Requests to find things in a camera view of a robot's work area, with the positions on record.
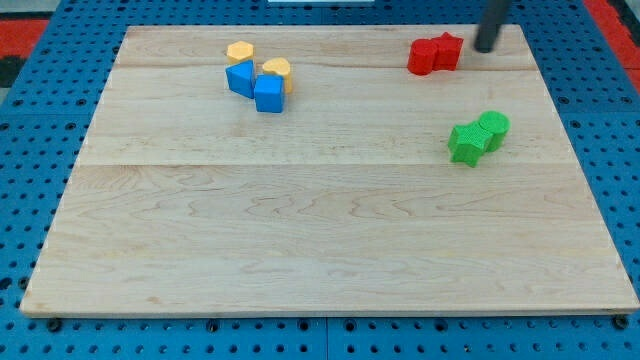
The red cylinder block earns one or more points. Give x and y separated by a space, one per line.
422 56

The light wooden board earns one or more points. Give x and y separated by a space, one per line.
186 202

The blue cube block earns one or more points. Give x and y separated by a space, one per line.
269 93

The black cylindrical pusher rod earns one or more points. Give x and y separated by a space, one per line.
493 18

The green star block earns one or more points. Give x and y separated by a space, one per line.
468 143

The green cylinder block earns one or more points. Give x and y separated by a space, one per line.
498 125

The yellow heart block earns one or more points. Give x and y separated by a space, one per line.
280 66

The yellow hexagon block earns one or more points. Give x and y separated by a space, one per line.
239 51

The red star block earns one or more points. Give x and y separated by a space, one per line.
448 52

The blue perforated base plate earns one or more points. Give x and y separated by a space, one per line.
46 114

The blue triangle block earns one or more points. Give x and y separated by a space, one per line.
241 78

